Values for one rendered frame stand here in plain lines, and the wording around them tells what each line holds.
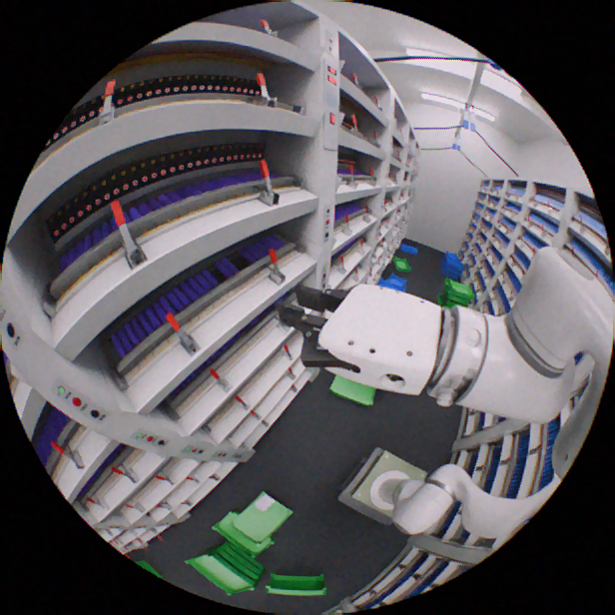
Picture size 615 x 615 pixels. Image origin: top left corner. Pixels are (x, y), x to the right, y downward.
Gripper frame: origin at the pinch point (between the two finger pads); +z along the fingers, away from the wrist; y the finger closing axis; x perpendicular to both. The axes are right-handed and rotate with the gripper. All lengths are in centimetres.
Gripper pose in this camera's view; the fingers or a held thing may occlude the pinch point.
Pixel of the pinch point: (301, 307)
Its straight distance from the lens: 21.8
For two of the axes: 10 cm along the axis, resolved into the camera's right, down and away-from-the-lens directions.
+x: -1.7, -7.8, -6.1
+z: -8.1, -2.5, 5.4
